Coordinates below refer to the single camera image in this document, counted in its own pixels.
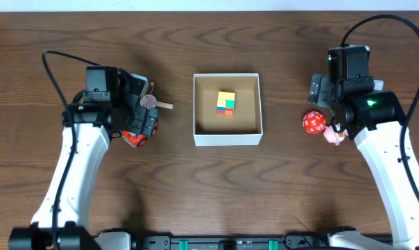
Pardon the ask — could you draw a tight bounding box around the pig face rattle drum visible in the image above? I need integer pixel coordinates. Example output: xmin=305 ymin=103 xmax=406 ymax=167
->
xmin=140 ymin=82 xmax=174 ymax=110

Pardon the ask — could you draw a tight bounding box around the red toy truck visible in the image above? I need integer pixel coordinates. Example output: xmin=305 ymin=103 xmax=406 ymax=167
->
xmin=121 ymin=122 xmax=158 ymax=148

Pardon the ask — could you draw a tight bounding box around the red ball with letters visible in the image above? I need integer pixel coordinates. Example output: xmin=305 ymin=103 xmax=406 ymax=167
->
xmin=302 ymin=111 xmax=326 ymax=134

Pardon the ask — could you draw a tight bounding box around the pink pig toy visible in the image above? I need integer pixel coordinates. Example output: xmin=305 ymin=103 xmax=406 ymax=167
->
xmin=323 ymin=126 xmax=348 ymax=146

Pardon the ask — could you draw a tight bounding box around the multicoloured puzzle cube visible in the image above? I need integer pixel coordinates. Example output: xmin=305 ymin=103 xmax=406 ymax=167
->
xmin=216 ymin=92 xmax=236 ymax=115

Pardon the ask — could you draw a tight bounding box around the white cardboard box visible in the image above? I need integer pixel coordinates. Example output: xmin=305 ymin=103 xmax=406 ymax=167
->
xmin=193 ymin=73 xmax=264 ymax=147

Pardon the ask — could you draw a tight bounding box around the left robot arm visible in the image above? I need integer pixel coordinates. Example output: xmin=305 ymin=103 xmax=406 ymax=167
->
xmin=8 ymin=66 xmax=158 ymax=249

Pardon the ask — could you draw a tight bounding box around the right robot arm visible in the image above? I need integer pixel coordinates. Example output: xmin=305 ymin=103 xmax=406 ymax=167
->
xmin=308 ymin=45 xmax=419 ymax=249

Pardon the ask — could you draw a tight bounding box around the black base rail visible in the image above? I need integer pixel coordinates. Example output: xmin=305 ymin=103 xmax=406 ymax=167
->
xmin=98 ymin=228 xmax=394 ymax=250

